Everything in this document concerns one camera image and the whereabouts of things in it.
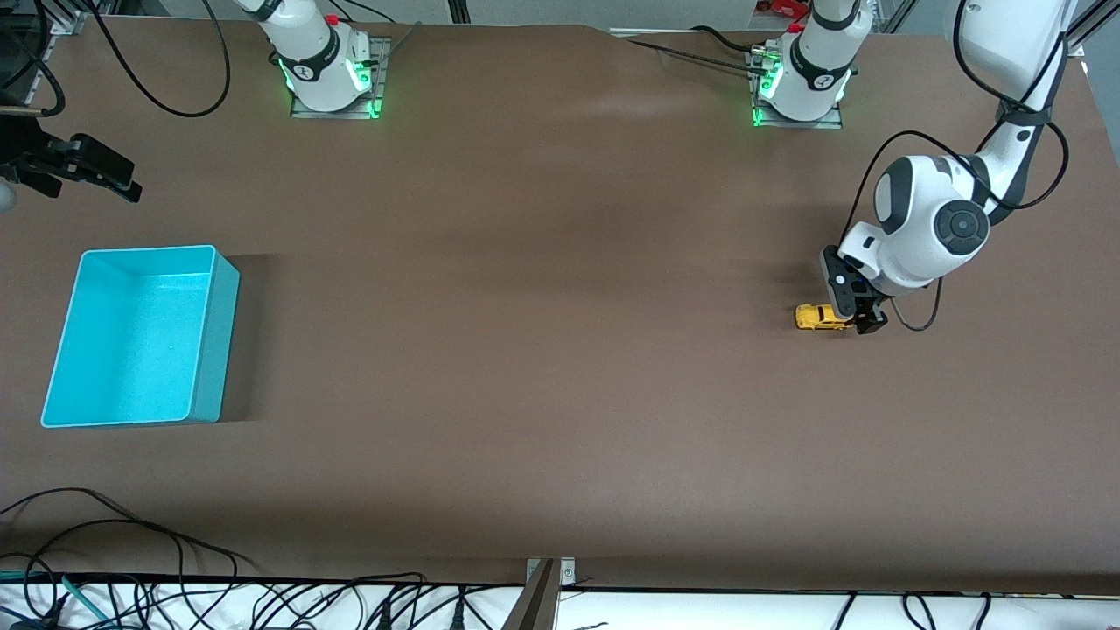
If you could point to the yellow toy beetle car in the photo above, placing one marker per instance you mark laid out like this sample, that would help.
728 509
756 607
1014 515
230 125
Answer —
814 318

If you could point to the metal corner bracket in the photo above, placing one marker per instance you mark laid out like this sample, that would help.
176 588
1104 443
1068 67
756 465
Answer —
567 573

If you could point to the red printed object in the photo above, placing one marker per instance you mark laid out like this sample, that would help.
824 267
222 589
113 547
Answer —
783 9

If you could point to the brown table cover sheet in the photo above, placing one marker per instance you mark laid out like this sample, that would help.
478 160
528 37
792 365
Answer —
560 394

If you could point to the aluminium frame profile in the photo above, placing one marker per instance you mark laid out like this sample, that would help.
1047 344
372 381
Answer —
457 10
61 22
892 13
1083 31

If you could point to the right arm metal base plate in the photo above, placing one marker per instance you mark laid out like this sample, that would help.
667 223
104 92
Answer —
381 74

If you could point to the cyan plastic bin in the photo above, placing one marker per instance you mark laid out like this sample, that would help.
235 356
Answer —
131 341

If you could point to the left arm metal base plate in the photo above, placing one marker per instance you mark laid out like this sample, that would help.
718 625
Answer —
796 124

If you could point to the dark glass panel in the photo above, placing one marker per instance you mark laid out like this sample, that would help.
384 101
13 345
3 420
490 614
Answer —
17 52

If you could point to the black power plug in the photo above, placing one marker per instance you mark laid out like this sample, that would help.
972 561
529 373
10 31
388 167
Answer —
382 617
458 612

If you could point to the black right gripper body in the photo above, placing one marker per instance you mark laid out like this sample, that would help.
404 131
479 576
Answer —
26 154

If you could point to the grey metal bar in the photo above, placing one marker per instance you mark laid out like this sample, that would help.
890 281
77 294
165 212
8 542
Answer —
534 608

